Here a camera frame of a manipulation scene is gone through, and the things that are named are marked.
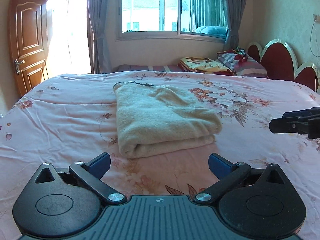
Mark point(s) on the left grey curtain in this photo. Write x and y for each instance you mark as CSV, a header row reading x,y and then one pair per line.
x,y
98,19

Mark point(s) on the striped purple mattress cover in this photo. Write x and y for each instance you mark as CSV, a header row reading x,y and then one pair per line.
x,y
164,68

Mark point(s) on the cream black striped knit sweater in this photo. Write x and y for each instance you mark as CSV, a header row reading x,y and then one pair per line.
x,y
153,120

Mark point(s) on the red heart-shaped headboard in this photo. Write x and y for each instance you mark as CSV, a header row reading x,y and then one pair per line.
x,y
280,61

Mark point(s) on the yellow red folded blanket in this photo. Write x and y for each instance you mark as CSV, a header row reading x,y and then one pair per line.
x,y
204,65

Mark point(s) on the grey curtain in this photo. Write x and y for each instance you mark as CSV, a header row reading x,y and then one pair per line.
x,y
98,19
233,10

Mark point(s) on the wall socket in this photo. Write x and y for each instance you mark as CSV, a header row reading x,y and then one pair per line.
x,y
316,18

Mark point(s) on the window with grey frame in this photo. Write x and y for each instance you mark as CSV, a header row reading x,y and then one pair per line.
x,y
168,18

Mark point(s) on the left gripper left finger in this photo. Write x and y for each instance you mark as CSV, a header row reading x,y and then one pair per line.
x,y
89,174

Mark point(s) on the teal blanket outside window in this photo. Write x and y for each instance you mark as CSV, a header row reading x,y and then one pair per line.
x,y
214,31

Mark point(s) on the right grey curtain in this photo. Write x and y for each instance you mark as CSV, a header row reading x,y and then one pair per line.
x,y
233,10

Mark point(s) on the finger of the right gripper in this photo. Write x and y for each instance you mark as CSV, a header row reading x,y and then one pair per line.
x,y
302,113
290,125

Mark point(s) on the wooden door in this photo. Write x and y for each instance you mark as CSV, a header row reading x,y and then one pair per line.
x,y
28,41

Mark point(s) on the red plaid folded cloth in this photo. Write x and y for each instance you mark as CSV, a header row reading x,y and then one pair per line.
x,y
238,54

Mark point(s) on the metal door handle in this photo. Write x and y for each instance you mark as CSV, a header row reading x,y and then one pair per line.
x,y
17,65

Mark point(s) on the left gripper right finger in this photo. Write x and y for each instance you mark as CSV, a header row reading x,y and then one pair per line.
x,y
230,176

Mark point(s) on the pink floral bed sheet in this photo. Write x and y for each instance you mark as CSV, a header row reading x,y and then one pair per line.
x,y
73,117

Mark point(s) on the striped pillow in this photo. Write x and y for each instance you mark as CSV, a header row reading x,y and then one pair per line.
x,y
249,68

